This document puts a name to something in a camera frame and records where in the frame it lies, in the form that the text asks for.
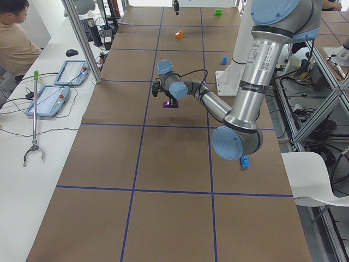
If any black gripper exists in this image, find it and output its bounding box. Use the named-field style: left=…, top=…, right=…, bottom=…
left=172, top=0, right=179, bottom=15
left=165, top=91, right=178, bottom=107

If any purple trapezoid block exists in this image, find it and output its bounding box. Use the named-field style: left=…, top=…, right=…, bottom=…
left=163, top=101, right=179, bottom=109

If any orange trapezoid block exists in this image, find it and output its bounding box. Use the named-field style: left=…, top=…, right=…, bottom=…
left=175, top=30, right=184, bottom=39

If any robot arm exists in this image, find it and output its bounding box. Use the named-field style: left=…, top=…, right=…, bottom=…
left=172, top=0, right=192, bottom=16
left=152, top=1, right=322, bottom=160

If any green double stud block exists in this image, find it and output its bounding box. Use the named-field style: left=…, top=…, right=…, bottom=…
left=214, top=9, right=222, bottom=17

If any black water bottle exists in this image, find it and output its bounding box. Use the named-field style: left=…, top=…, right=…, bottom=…
left=88, top=19, right=103, bottom=47

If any brown paper table mat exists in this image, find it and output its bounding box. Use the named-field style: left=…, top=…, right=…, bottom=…
left=27, top=7, right=311, bottom=261

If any blue block far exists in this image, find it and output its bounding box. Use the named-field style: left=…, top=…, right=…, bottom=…
left=240, top=155, right=250, bottom=169

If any black keyboard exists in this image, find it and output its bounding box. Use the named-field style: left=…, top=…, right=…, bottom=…
left=80, top=19, right=95, bottom=42

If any far teach pendant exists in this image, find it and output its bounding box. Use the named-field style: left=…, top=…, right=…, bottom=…
left=54, top=60, right=89, bottom=86

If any teach pendant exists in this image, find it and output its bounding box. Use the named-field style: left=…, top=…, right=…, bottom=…
left=54, top=60, right=89, bottom=86
left=37, top=85, right=70, bottom=117

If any black computer mouse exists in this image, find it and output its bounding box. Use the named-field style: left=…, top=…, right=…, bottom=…
left=65, top=49, right=79, bottom=57

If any near teach pendant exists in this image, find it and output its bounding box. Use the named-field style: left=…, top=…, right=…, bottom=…
left=37, top=85, right=70, bottom=117

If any person in beige shirt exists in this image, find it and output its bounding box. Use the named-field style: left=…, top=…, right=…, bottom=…
left=0, top=0, right=43, bottom=82

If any white chair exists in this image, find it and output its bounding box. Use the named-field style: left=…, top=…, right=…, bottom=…
left=281, top=152, right=348, bottom=214

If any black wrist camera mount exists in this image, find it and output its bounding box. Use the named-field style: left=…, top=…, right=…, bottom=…
left=151, top=79, right=163, bottom=97

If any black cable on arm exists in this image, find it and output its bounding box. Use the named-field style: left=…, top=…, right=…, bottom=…
left=178, top=69, right=209, bottom=91

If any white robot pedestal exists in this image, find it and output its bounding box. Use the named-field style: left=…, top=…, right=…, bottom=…
left=215, top=0, right=254, bottom=96

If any aluminium frame post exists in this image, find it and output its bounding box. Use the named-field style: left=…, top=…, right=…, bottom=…
left=62, top=0, right=102, bottom=84

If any green handled grabber tool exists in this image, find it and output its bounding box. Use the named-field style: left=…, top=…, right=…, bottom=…
left=23, top=70, right=45, bottom=167

